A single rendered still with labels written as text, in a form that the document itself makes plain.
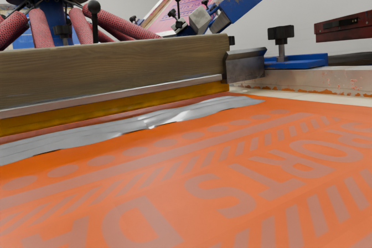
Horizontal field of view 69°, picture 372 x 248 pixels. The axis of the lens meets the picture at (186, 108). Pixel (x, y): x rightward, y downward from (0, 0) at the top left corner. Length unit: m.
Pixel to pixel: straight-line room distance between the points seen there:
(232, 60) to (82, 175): 0.32
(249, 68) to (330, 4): 2.09
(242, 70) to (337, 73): 0.14
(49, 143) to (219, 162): 0.18
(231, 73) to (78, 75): 0.23
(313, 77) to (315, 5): 2.19
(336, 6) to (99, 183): 2.41
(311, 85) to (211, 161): 0.28
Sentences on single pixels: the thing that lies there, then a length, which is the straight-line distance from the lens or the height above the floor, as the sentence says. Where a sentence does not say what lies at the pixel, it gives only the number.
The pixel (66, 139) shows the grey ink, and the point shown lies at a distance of 0.30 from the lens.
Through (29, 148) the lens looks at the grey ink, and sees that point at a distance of 0.31.
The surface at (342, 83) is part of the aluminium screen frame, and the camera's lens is 0.42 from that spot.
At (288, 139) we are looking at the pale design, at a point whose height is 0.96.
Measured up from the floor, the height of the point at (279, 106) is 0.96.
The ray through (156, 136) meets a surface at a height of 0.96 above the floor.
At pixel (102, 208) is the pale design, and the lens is 0.17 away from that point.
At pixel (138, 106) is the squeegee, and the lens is 0.41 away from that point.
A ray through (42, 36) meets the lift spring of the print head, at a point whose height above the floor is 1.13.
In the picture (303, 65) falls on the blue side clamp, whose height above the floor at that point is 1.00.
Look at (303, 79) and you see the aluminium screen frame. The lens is 0.46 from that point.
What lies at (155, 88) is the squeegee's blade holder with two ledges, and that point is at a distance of 0.39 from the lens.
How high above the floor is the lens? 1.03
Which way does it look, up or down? 11 degrees down
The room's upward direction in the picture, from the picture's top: 7 degrees counter-clockwise
